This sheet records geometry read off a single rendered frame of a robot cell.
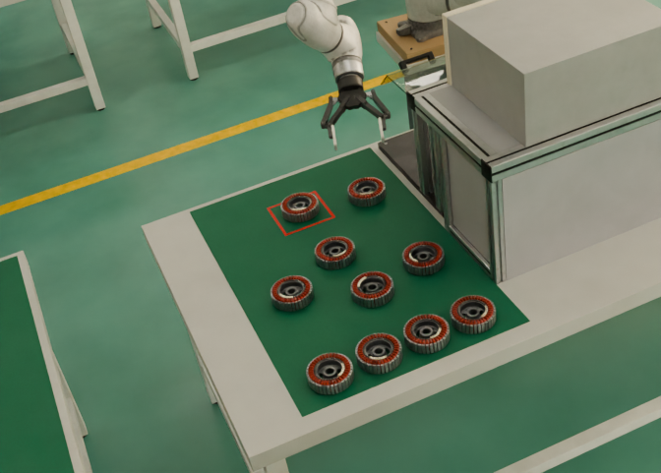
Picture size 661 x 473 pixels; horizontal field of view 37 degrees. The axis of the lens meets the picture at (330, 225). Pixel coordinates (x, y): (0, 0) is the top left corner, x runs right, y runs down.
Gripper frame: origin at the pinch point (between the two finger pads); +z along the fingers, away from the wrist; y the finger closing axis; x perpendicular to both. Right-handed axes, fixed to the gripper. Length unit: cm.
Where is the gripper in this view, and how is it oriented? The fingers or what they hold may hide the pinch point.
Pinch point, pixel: (358, 141)
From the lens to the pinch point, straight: 279.6
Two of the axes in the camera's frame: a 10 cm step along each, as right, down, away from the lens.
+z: 1.2, 9.1, -4.0
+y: -9.9, 1.5, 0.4
